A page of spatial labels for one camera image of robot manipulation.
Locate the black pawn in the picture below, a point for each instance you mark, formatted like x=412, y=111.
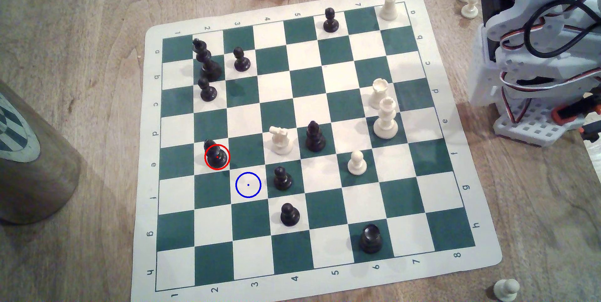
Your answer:
x=282, y=180
x=330, y=22
x=289, y=216
x=207, y=91
x=242, y=61

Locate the white knight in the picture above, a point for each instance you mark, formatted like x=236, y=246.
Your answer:
x=281, y=142

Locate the green white chess mat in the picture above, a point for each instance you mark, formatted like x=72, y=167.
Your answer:
x=328, y=104

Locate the orange black clamp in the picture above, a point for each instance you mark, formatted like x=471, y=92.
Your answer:
x=570, y=110

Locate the black bishop chess piece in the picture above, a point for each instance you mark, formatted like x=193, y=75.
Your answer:
x=217, y=156
x=315, y=140

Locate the tall black king piece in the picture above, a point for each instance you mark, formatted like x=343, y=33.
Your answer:
x=209, y=68

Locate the brown cylindrical chess bag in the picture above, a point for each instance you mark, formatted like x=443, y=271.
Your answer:
x=33, y=175

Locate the tall white queen piece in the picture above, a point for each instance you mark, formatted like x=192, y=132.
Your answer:
x=386, y=123

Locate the black rook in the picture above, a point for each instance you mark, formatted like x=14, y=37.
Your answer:
x=371, y=240

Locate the white flat board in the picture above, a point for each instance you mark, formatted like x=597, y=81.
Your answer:
x=594, y=156

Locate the white rook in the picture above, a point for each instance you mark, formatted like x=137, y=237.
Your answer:
x=388, y=8
x=378, y=95

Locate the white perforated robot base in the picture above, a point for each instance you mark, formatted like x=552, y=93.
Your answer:
x=530, y=130

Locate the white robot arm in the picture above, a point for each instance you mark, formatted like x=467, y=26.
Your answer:
x=516, y=62

